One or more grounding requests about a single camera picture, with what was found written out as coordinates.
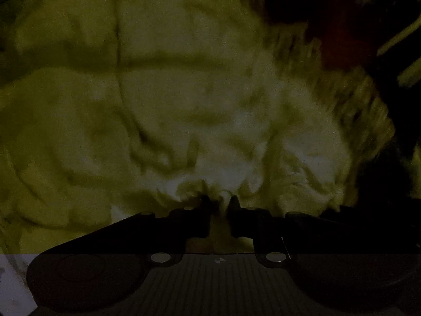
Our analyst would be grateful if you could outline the white small garment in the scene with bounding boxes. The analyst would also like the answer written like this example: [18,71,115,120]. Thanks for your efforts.
[1,0,395,254]

